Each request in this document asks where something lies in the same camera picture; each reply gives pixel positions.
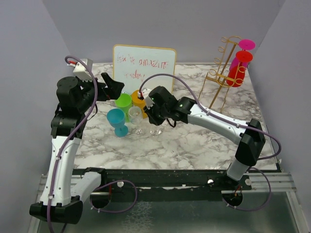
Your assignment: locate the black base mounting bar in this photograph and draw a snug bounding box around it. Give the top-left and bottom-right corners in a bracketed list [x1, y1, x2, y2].
[79, 167, 253, 202]

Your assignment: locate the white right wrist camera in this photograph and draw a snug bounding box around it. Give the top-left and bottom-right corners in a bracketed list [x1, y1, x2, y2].
[138, 88, 154, 109]

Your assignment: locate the red plastic wine glass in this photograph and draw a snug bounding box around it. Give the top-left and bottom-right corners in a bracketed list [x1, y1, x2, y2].
[226, 50, 253, 87]

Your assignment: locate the gold wire wine glass rack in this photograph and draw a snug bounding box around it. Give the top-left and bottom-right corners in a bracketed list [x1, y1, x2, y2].
[198, 36, 242, 112]

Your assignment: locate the green plastic wine glass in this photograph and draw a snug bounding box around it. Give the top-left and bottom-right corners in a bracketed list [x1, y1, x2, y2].
[115, 93, 133, 122]

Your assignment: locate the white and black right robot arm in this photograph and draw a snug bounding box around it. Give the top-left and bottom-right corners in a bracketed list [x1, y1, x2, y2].
[140, 86, 266, 190]

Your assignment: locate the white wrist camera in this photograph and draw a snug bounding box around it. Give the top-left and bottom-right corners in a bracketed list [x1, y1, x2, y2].
[138, 88, 154, 109]
[68, 58, 93, 82]

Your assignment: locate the orange plastic wine glass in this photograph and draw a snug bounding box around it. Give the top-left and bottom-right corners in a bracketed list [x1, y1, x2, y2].
[131, 90, 148, 118]

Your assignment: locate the blue plastic wine glass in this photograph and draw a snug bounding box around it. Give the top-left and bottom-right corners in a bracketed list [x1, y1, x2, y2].
[106, 108, 128, 137]

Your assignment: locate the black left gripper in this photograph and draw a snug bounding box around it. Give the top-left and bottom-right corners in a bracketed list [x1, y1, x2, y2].
[76, 72, 124, 112]

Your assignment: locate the yellow framed whiteboard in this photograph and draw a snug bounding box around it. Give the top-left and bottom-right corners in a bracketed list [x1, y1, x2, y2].
[112, 45, 177, 94]

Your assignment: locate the pink plastic wine glass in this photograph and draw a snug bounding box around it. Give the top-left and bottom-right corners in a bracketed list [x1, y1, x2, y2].
[229, 39, 256, 71]

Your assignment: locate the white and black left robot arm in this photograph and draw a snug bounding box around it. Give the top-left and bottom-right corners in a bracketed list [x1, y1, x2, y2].
[29, 73, 124, 224]

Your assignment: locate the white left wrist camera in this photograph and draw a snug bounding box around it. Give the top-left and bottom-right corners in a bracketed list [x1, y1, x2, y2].
[68, 58, 93, 82]

